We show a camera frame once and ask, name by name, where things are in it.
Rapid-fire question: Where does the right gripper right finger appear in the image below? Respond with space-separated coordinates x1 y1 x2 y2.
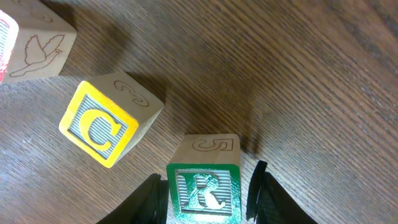
246 161 317 224

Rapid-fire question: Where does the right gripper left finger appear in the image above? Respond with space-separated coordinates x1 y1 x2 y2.
98 174 169 224

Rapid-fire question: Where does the green letter R block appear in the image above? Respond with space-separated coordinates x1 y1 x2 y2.
166 134 241 223

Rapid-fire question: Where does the yellow letter C block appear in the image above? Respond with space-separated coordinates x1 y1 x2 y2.
59 72 164 168

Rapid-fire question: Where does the red letter I block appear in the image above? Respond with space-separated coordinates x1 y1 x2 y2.
1 0 77 84

